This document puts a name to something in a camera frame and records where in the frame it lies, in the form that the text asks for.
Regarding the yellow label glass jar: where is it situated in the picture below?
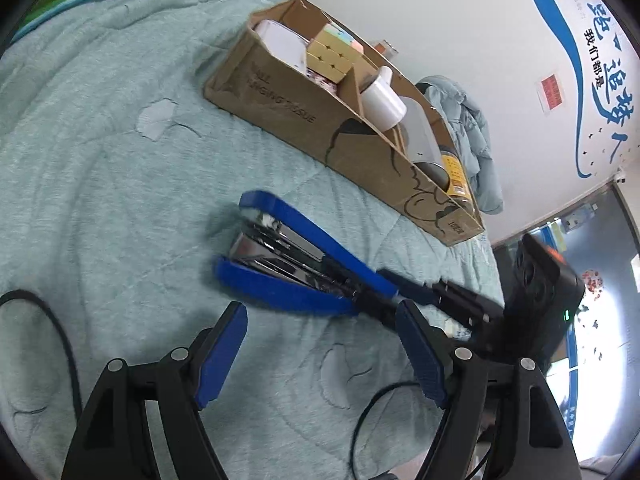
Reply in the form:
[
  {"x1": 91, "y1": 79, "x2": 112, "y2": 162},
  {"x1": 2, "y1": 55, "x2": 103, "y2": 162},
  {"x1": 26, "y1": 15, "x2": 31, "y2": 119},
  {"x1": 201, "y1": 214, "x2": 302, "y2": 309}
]
[{"x1": 440, "y1": 146, "x2": 474, "y2": 214}]

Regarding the silver metal can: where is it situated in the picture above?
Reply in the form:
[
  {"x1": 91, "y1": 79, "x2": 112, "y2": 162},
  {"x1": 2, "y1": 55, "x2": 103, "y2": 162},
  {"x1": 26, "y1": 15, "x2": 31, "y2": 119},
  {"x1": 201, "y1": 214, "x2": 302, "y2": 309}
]
[{"x1": 399, "y1": 96, "x2": 450, "y2": 191}]

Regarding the blue stapler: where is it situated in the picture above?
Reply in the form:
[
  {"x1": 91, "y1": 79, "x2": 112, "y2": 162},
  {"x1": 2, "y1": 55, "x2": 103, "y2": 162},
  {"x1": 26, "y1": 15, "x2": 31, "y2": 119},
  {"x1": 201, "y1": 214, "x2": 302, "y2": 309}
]
[{"x1": 213, "y1": 190, "x2": 397, "y2": 330}]

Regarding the white hair dryer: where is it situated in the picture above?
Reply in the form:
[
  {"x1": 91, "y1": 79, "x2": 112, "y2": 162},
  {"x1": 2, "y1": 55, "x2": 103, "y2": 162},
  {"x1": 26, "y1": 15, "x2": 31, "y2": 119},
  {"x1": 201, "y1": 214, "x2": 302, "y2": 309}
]
[{"x1": 360, "y1": 66, "x2": 407, "y2": 131}]

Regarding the pastel rubik cube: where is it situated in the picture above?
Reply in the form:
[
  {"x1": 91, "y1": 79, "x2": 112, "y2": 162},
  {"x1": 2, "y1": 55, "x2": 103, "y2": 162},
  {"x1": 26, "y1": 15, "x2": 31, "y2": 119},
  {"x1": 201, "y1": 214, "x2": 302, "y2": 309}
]
[{"x1": 306, "y1": 23, "x2": 363, "y2": 84}]

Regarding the white device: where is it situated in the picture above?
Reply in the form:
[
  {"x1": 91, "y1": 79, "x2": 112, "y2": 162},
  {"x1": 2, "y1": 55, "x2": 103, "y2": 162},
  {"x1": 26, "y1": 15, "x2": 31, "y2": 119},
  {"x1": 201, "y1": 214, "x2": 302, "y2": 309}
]
[{"x1": 254, "y1": 20, "x2": 307, "y2": 75}]

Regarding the colourful board game box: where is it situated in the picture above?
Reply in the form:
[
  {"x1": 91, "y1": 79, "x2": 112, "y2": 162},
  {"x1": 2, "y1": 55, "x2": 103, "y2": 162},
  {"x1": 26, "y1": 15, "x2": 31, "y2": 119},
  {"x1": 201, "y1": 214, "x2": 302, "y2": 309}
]
[{"x1": 307, "y1": 68, "x2": 337, "y2": 96}]

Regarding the glass door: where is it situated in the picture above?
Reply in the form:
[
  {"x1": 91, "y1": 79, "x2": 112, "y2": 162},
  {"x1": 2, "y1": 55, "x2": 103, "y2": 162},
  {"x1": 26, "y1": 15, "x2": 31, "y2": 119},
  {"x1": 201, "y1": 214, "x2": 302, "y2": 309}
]
[{"x1": 491, "y1": 181, "x2": 640, "y2": 466}]

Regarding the light blue jacket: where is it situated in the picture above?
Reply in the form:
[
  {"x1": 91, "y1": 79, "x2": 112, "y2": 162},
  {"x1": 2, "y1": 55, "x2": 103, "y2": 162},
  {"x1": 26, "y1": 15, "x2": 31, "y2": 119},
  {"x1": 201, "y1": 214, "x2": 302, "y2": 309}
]
[{"x1": 416, "y1": 76, "x2": 504, "y2": 214}]

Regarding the small orange label jar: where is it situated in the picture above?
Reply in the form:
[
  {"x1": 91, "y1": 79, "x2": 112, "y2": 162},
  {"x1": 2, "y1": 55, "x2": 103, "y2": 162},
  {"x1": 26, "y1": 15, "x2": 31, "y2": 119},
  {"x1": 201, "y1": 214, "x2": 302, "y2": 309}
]
[{"x1": 373, "y1": 40, "x2": 398, "y2": 60}]

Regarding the teal quilt blanket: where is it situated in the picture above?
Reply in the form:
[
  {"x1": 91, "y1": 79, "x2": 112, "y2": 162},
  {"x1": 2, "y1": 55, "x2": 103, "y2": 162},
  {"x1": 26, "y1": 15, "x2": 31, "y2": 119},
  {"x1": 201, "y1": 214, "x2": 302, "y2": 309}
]
[{"x1": 1, "y1": 0, "x2": 502, "y2": 479}]

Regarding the brown cardboard box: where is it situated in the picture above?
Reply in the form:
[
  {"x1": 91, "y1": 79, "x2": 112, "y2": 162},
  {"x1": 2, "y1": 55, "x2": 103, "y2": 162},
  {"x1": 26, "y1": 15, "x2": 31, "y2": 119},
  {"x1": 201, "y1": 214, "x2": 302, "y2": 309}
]
[{"x1": 204, "y1": 0, "x2": 484, "y2": 246}]

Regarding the black cable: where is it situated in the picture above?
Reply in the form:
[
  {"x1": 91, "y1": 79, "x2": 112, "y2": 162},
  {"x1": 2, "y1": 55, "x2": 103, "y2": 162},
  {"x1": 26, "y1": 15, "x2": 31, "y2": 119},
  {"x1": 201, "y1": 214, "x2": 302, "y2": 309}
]
[{"x1": 0, "y1": 288, "x2": 84, "y2": 424}]

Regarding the red wall notice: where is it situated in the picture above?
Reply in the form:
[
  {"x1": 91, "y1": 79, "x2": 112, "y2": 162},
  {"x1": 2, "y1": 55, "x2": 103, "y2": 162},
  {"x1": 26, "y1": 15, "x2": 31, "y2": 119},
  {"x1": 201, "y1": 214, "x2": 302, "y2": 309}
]
[{"x1": 536, "y1": 73, "x2": 564, "y2": 115}]

